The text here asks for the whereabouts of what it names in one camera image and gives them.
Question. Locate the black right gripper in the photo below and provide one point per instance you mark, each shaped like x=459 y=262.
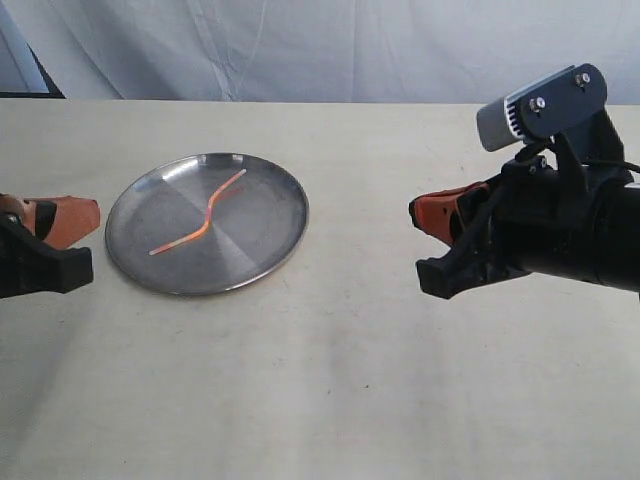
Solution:
x=530 y=218

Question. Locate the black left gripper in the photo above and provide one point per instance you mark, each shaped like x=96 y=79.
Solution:
x=32 y=264

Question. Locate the orange rubber band strip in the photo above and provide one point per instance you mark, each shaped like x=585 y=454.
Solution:
x=207 y=221

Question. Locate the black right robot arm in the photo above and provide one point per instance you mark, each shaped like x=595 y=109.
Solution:
x=506 y=227

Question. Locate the white backdrop cloth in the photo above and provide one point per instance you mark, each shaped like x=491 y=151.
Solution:
x=325 y=51

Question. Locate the round silver metal plate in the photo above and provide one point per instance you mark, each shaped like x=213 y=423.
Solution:
x=256 y=226

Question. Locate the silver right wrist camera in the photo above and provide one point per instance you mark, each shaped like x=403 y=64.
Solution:
x=497 y=123

